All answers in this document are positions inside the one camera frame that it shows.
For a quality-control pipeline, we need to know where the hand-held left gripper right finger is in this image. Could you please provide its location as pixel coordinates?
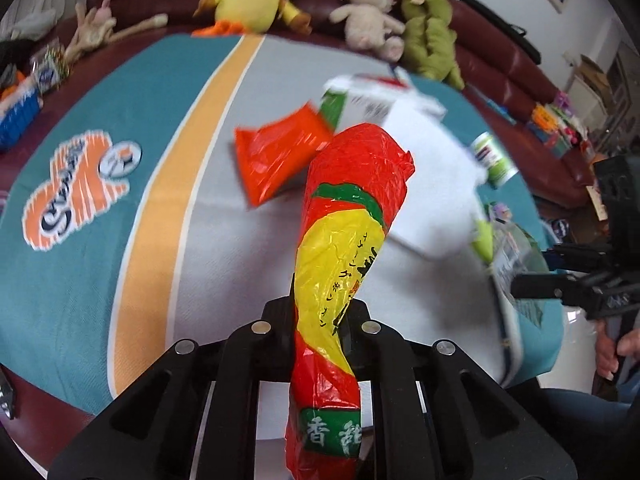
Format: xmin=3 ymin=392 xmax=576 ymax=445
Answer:
xmin=344 ymin=300 xmax=576 ymax=480

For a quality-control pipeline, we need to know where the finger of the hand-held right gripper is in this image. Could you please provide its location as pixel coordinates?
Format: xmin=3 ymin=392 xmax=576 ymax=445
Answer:
xmin=542 ymin=241 xmax=617 ymax=274
xmin=510 ymin=271 xmax=602 ymax=307

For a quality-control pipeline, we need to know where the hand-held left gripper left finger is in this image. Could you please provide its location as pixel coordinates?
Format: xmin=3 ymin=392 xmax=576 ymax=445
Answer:
xmin=47 ymin=275 xmax=297 ymax=480

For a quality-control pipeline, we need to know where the clear plastic bottle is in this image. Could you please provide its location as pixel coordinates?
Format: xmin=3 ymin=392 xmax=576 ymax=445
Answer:
xmin=472 ymin=200 xmax=547 ymax=332

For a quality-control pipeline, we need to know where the red yellow snack wrapper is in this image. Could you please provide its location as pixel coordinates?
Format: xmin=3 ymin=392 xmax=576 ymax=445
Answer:
xmin=284 ymin=122 xmax=417 ymax=480

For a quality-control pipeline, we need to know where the green label white can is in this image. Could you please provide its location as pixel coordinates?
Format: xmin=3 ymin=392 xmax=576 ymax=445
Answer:
xmin=470 ymin=131 xmax=518 ymax=188

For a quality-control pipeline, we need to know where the orange snack bag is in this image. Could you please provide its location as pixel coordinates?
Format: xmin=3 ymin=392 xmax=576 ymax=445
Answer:
xmin=234 ymin=101 xmax=335 ymax=207

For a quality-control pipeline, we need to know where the white green carton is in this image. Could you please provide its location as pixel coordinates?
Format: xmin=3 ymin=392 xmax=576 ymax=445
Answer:
xmin=320 ymin=74 xmax=448 ymax=128

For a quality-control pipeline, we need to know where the person's right hand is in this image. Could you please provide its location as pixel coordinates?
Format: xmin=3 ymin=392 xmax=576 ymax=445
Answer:
xmin=594 ymin=319 xmax=640 ymax=387

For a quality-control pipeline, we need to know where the pile of colourful toys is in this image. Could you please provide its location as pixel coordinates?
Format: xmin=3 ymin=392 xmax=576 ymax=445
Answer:
xmin=525 ymin=91 xmax=596 ymax=158

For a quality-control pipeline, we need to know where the cardboard box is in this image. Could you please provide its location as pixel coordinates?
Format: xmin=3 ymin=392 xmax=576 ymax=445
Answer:
xmin=570 ymin=52 xmax=607 ymax=92

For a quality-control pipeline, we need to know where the person's jeans leg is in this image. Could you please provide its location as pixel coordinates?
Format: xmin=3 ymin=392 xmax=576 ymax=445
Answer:
xmin=505 ymin=375 xmax=640 ymax=480

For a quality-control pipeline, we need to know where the dark red leather sofa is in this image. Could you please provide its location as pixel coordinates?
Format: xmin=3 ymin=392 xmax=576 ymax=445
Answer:
xmin=0 ymin=0 xmax=601 ymax=480

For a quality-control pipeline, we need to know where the teal printed blanket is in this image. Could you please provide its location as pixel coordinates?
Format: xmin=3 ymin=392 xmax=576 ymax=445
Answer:
xmin=0 ymin=32 xmax=551 ymax=411

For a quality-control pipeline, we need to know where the green dinosaur plush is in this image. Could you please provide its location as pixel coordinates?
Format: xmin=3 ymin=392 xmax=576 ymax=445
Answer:
xmin=400 ymin=0 xmax=466 ymax=92

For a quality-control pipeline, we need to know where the beige sheep plush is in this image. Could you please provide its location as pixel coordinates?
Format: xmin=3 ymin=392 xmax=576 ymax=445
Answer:
xmin=329 ymin=0 xmax=407 ymax=60

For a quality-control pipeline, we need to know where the blue package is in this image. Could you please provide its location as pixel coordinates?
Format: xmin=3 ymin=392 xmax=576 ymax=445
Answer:
xmin=0 ymin=87 xmax=43 ymax=151

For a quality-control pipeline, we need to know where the white blue packet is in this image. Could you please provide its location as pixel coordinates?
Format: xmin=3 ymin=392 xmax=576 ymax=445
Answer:
xmin=30 ymin=45 xmax=68 ymax=93

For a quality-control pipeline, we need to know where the pink rabbit plush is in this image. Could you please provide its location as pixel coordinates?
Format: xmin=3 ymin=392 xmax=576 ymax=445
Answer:
xmin=65 ymin=0 xmax=169 ymax=63

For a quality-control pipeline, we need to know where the white plastic bag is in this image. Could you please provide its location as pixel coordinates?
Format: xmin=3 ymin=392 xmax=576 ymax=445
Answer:
xmin=10 ymin=10 xmax=58 ymax=41

